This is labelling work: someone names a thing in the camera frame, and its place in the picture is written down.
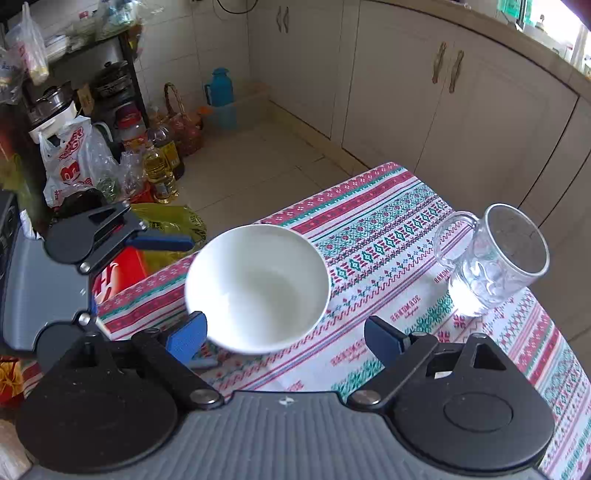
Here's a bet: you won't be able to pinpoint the blue thermos jug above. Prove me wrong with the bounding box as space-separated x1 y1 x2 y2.
204 68 238 131

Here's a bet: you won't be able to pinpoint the patterned tablecloth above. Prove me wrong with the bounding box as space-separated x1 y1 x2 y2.
95 161 591 480

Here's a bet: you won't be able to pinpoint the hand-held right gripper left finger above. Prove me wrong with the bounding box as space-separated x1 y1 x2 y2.
44 311 226 411

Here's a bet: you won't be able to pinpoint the dark cooking pot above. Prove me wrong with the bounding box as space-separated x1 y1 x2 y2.
91 61 133 99

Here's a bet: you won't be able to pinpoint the white bowl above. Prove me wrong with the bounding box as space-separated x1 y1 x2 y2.
184 224 332 356

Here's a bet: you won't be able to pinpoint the yellow-green plastic bag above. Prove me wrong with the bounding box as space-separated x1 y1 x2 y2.
130 202 208 256

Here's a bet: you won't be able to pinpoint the black storage shelf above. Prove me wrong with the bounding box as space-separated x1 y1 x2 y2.
0 31 149 155

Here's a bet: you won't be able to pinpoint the white plastic bag red print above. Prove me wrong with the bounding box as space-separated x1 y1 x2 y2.
39 116 112 209

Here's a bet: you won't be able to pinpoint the dark cooking oil bottle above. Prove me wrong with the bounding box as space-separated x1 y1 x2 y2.
148 121 186 182

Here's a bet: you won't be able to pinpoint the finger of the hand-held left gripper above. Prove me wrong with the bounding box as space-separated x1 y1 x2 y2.
76 296 114 342
78 200 195 276

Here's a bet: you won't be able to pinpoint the cream kitchen cabinets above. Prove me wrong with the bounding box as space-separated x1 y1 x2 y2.
248 0 591 260

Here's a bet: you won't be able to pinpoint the yellow cooking oil bottle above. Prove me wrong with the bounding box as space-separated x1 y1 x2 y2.
143 144 180 205

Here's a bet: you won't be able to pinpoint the clear glass mug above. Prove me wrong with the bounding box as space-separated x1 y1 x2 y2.
433 202 550 318

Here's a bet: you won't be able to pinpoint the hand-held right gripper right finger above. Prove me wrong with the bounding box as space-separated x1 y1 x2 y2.
346 315 528 412

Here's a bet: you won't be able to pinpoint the hanging clear plastic bags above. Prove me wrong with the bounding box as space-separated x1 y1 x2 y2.
0 2 50 88

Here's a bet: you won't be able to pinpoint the red-lid jar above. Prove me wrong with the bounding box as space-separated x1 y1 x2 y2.
115 104 148 151

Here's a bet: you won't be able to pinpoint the white rice cooker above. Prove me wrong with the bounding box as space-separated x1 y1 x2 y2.
27 87 78 141

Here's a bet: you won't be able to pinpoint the wicker basket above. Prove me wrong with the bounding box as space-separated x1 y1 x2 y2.
163 82 204 157

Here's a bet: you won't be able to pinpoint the red cardboard box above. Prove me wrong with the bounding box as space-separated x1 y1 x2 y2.
90 246 149 302

